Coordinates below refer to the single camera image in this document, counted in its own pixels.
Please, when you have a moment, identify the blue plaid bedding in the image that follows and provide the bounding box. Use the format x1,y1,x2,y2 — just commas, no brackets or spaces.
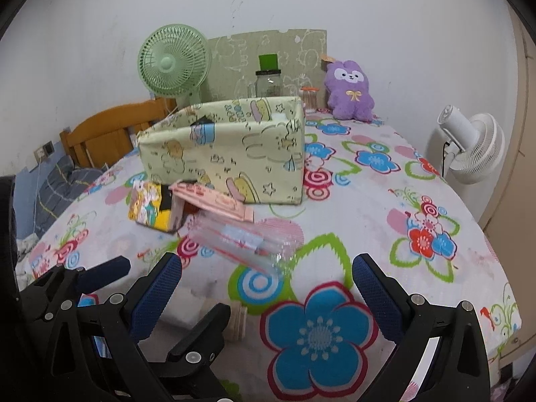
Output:
12,155,110,239

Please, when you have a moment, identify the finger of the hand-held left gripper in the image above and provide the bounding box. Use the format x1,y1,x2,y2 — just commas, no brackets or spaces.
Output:
19,255,131,323
144,301,232,402

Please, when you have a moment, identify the floral tablecloth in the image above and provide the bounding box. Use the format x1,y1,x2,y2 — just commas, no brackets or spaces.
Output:
17,109,522,402

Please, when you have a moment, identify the green printed board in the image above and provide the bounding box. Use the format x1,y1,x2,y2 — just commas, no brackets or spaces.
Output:
207,28,328,107

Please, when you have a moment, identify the yellow printed storage box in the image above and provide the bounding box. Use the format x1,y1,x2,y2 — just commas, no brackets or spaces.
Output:
137,95,306,207

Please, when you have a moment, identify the clear plastic zip bag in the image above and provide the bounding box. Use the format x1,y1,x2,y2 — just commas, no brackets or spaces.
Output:
184,213,303,278

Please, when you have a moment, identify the beige wardrobe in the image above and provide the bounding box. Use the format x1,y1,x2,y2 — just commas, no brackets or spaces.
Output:
477,8,536,235

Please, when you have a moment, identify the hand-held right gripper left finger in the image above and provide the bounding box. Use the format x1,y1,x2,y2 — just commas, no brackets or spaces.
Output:
42,252,183,402

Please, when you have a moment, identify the purple plush bunny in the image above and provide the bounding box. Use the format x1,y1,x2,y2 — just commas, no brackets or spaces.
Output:
324,61,375,122

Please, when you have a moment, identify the pink packet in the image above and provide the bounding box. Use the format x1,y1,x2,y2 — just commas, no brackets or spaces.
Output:
170,180,256,223

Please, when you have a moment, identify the yellow cartoon packet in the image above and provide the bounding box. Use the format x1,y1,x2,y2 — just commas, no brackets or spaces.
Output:
128,180,177,233

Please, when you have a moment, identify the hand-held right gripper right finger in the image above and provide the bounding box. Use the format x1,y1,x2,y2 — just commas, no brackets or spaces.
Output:
352,253,490,402

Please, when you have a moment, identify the glass jar mug green lid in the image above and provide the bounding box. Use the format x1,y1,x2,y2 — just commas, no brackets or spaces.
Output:
248,54,283,99

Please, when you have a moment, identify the small jar orange lid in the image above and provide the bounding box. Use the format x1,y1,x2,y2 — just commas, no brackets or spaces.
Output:
300,86,320,114

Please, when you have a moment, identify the white standing fan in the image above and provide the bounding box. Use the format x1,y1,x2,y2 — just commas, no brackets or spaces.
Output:
423,105,506,185

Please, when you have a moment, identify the green desk fan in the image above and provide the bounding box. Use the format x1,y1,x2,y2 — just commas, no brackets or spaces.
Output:
138,24,212,112

